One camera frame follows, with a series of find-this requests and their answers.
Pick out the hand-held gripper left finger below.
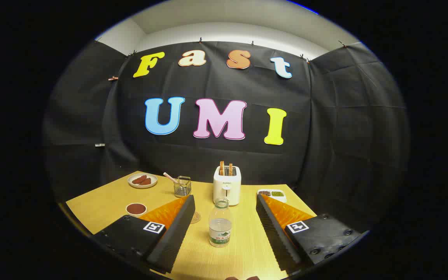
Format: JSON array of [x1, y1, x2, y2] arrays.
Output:
[[92, 195, 196, 273]]

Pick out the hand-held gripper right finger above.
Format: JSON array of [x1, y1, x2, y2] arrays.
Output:
[[256, 193, 364, 272]]

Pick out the cream cup brown inside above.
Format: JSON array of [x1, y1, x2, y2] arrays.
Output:
[[126, 202, 147, 218]]

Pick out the clear plastic bottle green label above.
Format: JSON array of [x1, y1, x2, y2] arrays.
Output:
[[209, 197, 233, 248]]

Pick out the white divided dish with beans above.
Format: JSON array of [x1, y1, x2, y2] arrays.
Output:
[[257, 189, 287, 203]]

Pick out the round white plate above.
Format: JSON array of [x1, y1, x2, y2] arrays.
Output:
[[128, 173, 158, 189]]

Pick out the white toaster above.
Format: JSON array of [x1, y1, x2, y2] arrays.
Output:
[[213, 166, 242, 206]]

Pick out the wooden table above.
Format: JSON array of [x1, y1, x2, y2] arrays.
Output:
[[65, 171, 318, 280]]

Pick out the black backdrop cloth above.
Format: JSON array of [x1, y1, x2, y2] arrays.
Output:
[[43, 39, 409, 234]]

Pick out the wire mesh holder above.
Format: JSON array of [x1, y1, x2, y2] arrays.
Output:
[[174, 176, 192, 198]]

